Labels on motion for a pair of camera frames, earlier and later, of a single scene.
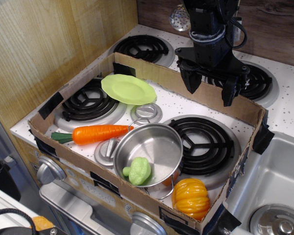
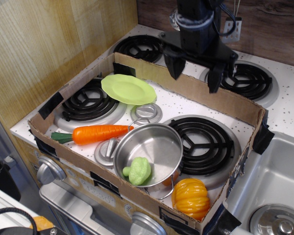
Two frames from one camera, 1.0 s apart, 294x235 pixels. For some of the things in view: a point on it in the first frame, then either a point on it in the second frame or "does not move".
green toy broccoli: [139, 170] does not move
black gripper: [215, 57] to [203, 45]
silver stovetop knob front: [104, 152] does not move
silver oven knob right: [142, 224] does not move
